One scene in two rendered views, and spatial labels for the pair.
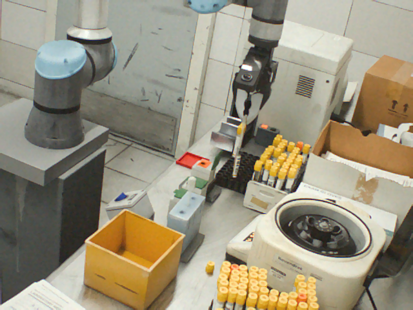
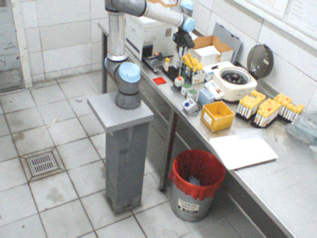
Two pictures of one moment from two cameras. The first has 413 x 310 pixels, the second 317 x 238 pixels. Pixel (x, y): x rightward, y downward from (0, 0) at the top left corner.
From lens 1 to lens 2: 1.62 m
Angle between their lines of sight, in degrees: 44
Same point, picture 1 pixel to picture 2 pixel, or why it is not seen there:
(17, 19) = not seen: outside the picture
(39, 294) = (215, 142)
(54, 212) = (146, 127)
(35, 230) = (137, 140)
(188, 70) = (17, 40)
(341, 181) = (211, 59)
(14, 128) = (115, 110)
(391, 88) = not seen: hidden behind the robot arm
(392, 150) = (203, 39)
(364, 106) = not seen: hidden behind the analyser
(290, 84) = (163, 34)
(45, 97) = (134, 89)
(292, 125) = (165, 48)
